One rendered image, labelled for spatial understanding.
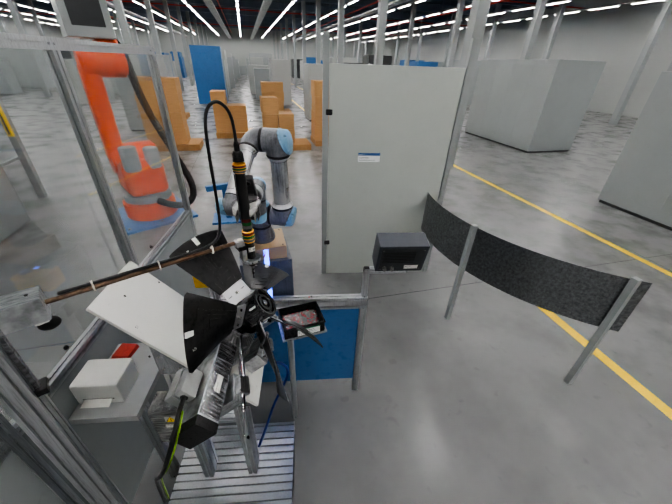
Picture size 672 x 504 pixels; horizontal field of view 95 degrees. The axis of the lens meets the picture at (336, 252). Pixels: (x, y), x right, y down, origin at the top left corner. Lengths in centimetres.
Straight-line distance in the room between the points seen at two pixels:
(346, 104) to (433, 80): 73
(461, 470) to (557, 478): 55
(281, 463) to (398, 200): 234
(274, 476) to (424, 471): 86
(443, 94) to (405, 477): 277
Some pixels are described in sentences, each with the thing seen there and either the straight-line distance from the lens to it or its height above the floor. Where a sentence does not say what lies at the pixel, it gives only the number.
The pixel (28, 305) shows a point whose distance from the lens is 108.
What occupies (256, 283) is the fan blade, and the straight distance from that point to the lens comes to 137.
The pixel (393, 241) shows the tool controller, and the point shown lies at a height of 124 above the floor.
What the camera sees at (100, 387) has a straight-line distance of 151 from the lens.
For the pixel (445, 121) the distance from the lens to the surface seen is 307.
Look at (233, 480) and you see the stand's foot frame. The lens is 213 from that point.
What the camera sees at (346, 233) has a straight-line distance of 320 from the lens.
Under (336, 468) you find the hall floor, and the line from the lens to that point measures 218.
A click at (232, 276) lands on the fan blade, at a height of 130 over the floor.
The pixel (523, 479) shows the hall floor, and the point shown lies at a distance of 245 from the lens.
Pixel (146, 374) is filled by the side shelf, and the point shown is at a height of 86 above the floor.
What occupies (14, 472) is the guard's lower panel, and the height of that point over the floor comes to 89.
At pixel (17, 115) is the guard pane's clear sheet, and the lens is 150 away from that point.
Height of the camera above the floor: 200
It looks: 32 degrees down
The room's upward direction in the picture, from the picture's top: 2 degrees clockwise
